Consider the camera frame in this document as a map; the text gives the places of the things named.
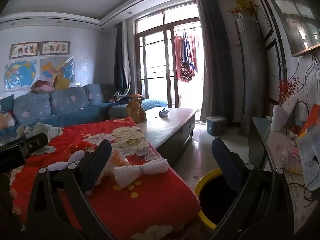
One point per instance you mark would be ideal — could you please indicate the white vase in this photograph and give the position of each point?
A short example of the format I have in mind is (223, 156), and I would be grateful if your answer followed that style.
(277, 120)

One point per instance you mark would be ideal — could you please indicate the grey curtain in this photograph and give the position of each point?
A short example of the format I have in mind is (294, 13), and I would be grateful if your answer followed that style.
(215, 55)

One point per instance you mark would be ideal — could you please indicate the wall mounted television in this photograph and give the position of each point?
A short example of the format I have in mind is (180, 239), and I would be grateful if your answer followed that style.
(300, 25)

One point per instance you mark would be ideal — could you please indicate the grey standing air conditioner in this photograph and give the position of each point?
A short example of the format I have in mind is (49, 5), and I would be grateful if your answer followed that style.
(247, 80)

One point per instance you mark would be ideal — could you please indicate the hanging clothes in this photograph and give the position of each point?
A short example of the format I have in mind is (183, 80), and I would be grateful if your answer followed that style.
(186, 65)

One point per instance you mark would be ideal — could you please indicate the red floral blanket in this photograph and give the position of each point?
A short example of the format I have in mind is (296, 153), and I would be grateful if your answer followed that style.
(150, 205)

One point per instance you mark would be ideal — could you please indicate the round blue stool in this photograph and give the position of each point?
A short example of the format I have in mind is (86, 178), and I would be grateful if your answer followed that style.
(216, 126)

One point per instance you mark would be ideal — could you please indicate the orange white wrapper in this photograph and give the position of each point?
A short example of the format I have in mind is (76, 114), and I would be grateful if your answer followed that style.
(117, 158)

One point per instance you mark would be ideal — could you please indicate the brown paper bag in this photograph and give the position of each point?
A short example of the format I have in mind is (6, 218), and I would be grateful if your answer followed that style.
(135, 112)

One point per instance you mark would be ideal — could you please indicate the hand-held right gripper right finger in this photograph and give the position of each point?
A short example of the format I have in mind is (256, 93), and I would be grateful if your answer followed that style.
(225, 162)

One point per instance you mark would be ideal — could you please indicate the yellow artificial flowers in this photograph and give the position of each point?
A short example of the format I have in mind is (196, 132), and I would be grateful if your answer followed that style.
(241, 2)

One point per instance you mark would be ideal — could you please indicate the stuffed toy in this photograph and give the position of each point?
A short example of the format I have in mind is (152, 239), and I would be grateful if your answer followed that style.
(7, 121)

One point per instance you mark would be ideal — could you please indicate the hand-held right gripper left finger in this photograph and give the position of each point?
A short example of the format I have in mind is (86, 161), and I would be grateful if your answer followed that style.
(96, 165)

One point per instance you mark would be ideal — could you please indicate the yellow pillow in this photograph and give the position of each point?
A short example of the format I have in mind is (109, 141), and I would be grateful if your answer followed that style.
(60, 82)

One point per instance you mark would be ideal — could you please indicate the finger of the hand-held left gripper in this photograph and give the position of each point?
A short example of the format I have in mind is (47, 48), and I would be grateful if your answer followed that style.
(32, 143)

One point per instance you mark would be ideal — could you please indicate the blue patterned sofa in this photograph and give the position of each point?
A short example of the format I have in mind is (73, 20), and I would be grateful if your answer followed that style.
(67, 102)

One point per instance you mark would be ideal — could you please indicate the teal pillow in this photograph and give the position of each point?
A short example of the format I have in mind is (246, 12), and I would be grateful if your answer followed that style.
(7, 103)

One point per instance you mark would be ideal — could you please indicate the television cabinet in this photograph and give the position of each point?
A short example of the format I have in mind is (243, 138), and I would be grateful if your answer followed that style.
(265, 135)

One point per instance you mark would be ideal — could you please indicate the black looped lamp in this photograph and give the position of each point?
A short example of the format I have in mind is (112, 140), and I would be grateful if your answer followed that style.
(301, 101)

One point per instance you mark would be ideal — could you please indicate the light green crumpled cloth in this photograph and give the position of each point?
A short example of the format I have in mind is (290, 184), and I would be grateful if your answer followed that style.
(50, 131)

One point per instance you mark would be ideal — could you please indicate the country map poster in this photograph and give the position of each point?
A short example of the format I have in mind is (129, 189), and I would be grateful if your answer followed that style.
(50, 67)

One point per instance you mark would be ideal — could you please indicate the red book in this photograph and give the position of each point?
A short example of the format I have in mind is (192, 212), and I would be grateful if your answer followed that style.
(312, 120)

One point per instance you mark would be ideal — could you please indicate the printed paper sheet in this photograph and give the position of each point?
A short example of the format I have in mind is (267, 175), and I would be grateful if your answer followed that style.
(310, 160)

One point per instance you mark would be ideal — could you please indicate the yellow rimmed trash bin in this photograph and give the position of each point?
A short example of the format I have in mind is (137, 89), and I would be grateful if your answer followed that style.
(198, 187)

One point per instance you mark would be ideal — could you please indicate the dark blue curtain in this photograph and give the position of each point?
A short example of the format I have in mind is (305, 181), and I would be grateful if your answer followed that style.
(121, 67)

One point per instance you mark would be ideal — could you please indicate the pink clothes pile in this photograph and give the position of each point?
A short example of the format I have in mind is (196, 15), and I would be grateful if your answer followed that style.
(42, 87)

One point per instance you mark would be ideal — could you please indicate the small blue object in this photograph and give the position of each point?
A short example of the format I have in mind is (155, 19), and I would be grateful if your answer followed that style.
(163, 113)

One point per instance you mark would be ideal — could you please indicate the brown framed glass door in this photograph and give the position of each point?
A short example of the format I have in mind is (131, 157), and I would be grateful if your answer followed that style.
(170, 67)

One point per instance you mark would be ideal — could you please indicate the dark wooden coffee table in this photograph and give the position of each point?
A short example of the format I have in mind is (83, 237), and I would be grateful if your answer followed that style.
(170, 127)

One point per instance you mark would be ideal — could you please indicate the white pleated paper bundle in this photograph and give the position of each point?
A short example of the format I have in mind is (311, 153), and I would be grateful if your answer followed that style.
(150, 168)

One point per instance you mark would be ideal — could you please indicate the world map poster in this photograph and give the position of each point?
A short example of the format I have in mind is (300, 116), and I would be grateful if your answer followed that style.
(20, 75)

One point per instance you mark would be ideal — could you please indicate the framed calligraphy picture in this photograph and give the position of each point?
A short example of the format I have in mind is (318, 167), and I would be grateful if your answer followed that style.
(23, 50)
(56, 47)

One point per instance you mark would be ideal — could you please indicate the colour swatch packet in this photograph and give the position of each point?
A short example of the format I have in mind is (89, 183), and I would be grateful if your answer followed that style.
(291, 160)

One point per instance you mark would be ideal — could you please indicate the white leaning board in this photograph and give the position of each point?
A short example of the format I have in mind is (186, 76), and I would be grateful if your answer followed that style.
(290, 112)

